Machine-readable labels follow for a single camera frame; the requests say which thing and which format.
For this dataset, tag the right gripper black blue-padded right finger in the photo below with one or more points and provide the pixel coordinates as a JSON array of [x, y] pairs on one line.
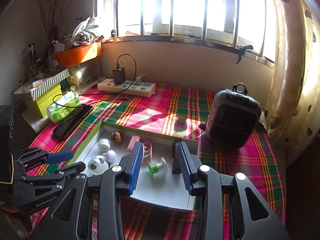
[[230, 205]]

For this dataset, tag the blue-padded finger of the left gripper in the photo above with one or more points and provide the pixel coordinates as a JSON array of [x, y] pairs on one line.
[[54, 158]]

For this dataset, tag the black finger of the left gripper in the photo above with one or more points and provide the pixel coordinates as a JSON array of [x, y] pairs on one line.
[[68, 172]]

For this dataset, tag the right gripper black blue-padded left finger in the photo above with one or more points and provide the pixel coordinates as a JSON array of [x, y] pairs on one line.
[[70, 216]]

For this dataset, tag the white panda figurine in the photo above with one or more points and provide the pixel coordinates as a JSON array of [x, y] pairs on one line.
[[98, 165]]

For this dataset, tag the white round plug cap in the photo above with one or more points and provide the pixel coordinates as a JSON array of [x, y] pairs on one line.
[[104, 145]]

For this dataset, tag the small white egg toy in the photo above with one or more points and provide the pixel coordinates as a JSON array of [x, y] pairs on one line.
[[110, 156]]

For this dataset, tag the walnut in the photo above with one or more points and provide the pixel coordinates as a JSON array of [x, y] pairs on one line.
[[116, 137]]

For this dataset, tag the pink oblong case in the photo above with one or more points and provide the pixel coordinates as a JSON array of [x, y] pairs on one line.
[[133, 140]]

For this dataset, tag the pink white clip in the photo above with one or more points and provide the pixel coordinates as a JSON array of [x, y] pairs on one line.
[[147, 152]]

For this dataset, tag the black rectangular flashlight device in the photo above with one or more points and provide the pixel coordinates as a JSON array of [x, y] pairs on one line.
[[175, 162]]

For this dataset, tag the green white spool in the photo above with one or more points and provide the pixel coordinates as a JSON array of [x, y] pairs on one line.
[[158, 167]]

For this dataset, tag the green white cardboard box tray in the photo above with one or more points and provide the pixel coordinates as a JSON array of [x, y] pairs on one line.
[[165, 188]]

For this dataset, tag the yellow green box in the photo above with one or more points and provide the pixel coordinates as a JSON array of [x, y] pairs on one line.
[[39, 106]]

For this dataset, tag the green tissue pack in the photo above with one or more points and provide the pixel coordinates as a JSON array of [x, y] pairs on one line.
[[63, 106]]

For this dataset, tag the striped white box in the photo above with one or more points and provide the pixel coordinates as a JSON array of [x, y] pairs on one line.
[[37, 92]]

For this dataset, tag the orange plastic tray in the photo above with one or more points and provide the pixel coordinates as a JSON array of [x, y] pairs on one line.
[[75, 56]]

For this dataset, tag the grey black portable heater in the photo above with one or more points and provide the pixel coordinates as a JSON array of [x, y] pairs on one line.
[[233, 117]]

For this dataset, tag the black charger adapter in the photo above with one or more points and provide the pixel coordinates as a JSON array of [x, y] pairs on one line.
[[119, 75]]

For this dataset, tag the white power strip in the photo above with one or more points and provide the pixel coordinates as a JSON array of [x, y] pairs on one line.
[[144, 89]]

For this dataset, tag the plaid bed cover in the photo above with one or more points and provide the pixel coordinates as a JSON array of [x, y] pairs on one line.
[[175, 111]]

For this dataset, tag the red dried flower branches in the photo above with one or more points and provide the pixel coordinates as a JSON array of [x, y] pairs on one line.
[[53, 16]]

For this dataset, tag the black hook on sill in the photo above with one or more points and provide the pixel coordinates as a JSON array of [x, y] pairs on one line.
[[242, 51]]

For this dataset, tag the cream heart-pattern curtain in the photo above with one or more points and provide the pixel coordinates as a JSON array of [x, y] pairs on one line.
[[292, 108]]

